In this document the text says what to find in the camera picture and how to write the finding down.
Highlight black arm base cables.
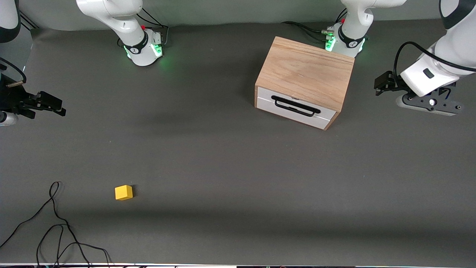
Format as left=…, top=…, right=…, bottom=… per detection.
left=118, top=7, right=170, bottom=49
left=283, top=9, right=348, bottom=42

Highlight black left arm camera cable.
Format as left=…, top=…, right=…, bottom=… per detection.
left=393, top=41, right=476, bottom=80

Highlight yellow block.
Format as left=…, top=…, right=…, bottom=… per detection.
left=115, top=185, right=134, bottom=201

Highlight black right arm base cables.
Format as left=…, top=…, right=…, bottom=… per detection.
left=118, top=7, right=170, bottom=49

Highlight dark frame rail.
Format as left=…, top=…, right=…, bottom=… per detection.
left=19, top=11, right=38, bottom=30

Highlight white drawer with black handle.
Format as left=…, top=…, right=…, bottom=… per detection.
left=257, top=87, right=337, bottom=130

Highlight black left arm base cables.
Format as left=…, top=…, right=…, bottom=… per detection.
left=283, top=9, right=348, bottom=42

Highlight loose black cable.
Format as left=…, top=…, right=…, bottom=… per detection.
left=36, top=223, right=112, bottom=268
left=0, top=181, right=91, bottom=268

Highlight wooden drawer cabinet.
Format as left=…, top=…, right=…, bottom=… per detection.
left=254, top=36, right=355, bottom=131

